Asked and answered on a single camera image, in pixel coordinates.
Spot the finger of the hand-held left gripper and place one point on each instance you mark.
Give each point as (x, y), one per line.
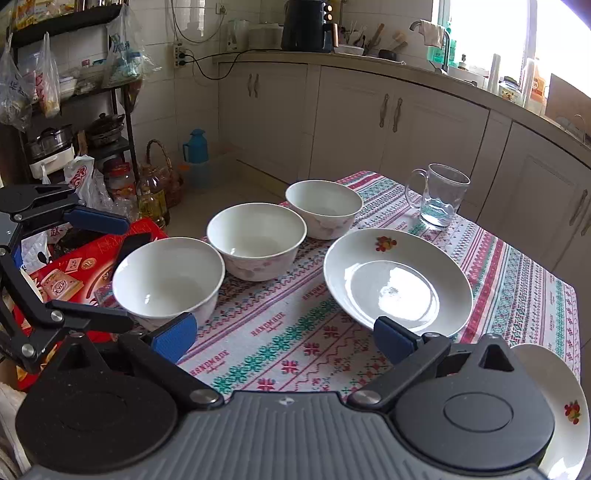
(99, 220)
(87, 316)

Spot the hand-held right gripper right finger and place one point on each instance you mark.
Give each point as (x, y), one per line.
(393, 340)

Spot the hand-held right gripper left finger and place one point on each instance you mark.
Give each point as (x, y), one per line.
(178, 336)

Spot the deep white plate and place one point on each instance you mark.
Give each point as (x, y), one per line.
(397, 281)

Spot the white bowl with pink flowers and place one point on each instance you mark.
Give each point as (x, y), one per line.
(256, 235)
(166, 277)
(323, 203)

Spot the large white plate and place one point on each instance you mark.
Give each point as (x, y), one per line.
(561, 415)

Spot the jar with red lid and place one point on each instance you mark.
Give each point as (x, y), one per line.
(120, 182)

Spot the red printed box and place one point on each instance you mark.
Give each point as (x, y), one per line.
(87, 272)

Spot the cooking oil bottle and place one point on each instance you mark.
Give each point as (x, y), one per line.
(152, 198)

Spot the wicker basket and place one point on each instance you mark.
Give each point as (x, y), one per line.
(164, 175)

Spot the electric steamer pot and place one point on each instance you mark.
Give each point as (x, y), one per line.
(51, 150)

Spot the black pot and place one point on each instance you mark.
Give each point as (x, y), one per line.
(105, 129)

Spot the patterned tablecloth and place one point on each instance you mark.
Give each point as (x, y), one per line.
(286, 332)

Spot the teal thermos jug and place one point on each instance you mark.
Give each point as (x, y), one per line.
(196, 157)

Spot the white cloth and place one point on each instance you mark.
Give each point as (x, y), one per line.
(10, 429)

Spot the black metal shelf rack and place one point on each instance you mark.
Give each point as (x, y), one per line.
(92, 83)

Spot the clear plastic bag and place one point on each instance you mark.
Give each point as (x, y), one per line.
(127, 50)
(13, 90)
(48, 78)

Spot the clear glass mug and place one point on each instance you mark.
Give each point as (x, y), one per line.
(443, 198)

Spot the white power strip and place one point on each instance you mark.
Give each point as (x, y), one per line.
(180, 55)

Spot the kitchen countertop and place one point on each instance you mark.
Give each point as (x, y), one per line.
(415, 69)

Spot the glass jar with label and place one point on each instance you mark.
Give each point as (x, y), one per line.
(510, 88)

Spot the black air fryer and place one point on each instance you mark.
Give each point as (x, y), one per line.
(307, 25)

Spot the orange drink bottle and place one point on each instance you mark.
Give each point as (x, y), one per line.
(536, 90)

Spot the green dish soap bottle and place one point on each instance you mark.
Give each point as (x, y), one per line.
(445, 50)

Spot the brown cardboard sheet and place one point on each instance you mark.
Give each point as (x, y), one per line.
(570, 101)

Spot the kitchen faucet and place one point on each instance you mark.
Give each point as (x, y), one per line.
(438, 46)

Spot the utensil holder with utensils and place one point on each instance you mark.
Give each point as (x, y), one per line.
(362, 39)

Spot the white rag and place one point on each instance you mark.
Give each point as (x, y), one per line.
(431, 32)

